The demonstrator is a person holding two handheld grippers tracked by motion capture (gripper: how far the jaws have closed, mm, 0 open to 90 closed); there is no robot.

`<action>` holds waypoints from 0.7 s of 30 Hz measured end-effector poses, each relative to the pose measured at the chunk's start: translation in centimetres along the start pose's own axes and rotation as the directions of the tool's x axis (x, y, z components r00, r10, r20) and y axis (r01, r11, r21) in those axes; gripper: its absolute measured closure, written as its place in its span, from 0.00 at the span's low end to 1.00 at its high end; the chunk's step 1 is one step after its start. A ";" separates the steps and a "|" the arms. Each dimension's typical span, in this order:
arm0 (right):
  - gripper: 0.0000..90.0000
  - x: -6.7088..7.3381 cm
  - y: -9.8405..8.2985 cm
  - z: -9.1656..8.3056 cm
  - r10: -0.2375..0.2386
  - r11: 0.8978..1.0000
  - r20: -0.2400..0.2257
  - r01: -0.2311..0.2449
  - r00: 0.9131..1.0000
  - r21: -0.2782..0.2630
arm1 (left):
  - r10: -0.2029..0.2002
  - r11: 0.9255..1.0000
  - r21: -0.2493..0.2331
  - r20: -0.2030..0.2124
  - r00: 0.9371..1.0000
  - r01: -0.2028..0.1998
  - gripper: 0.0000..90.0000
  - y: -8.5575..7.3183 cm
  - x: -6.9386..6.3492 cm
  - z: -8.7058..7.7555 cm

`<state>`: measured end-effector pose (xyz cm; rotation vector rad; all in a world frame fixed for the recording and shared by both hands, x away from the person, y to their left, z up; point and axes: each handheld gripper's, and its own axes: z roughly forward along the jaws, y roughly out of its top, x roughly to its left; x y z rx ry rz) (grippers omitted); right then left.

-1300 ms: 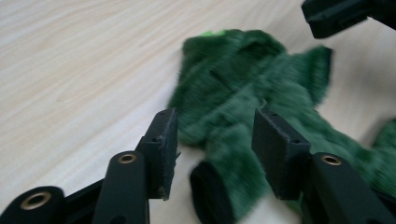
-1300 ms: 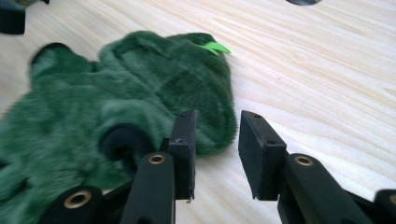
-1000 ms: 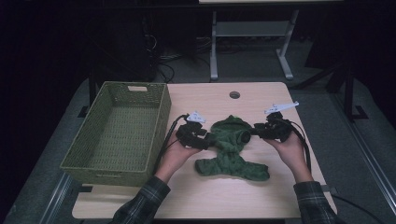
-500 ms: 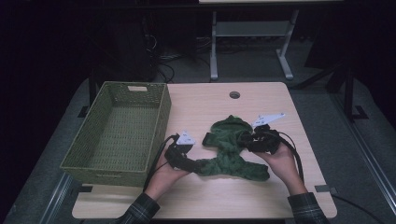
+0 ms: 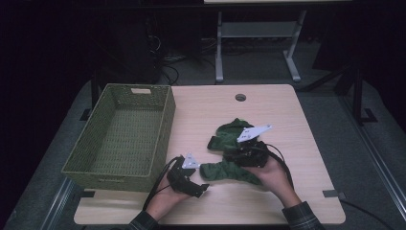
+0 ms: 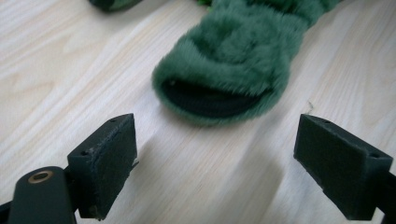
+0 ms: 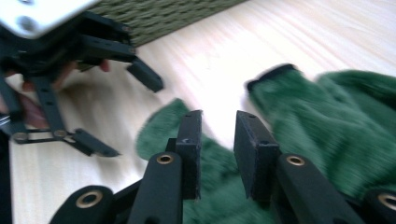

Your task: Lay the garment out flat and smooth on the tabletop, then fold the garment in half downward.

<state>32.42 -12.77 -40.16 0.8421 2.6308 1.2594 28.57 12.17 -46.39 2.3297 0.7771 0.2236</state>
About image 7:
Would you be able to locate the green woven basket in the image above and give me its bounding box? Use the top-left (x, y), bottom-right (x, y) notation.
top-left (90, 0), bottom-right (248, 49)

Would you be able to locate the green fuzzy cloth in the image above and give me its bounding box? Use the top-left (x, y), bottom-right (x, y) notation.
top-left (135, 63), bottom-right (396, 224)

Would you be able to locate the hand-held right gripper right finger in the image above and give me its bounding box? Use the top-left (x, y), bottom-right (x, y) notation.
top-left (233, 110), bottom-right (365, 224)

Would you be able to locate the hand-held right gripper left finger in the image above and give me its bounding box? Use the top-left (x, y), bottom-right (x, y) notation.
top-left (127, 109), bottom-right (204, 224)

